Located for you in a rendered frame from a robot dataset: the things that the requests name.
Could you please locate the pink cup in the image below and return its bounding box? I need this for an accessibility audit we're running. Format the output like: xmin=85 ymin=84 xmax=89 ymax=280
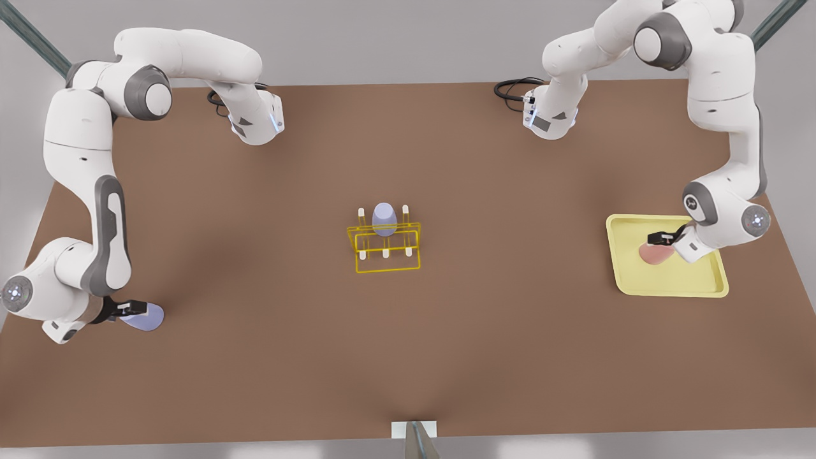
xmin=639 ymin=242 xmax=676 ymax=266

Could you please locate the yellow wire cup rack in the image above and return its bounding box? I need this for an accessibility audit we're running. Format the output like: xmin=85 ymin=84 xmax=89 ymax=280
xmin=346 ymin=205 xmax=423 ymax=275

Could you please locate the yellow tray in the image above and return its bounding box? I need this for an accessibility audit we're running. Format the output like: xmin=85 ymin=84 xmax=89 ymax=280
xmin=605 ymin=214 xmax=730 ymax=299

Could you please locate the white frame post foot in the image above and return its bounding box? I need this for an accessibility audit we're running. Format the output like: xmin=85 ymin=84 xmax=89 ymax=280
xmin=390 ymin=421 xmax=439 ymax=439

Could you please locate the silver frame post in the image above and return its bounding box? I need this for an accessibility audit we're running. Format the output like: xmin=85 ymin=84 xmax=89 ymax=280
xmin=405 ymin=421 xmax=442 ymax=459
xmin=0 ymin=0 xmax=73 ymax=78
xmin=750 ymin=0 xmax=810 ymax=52

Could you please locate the lavender cup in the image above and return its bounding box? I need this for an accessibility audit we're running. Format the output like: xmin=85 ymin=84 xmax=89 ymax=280
xmin=371 ymin=202 xmax=399 ymax=238
xmin=120 ymin=303 xmax=165 ymax=332

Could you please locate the black cable loop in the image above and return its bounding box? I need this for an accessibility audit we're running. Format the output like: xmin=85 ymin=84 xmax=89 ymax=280
xmin=493 ymin=77 xmax=547 ymax=115
xmin=207 ymin=82 xmax=270 ymax=119

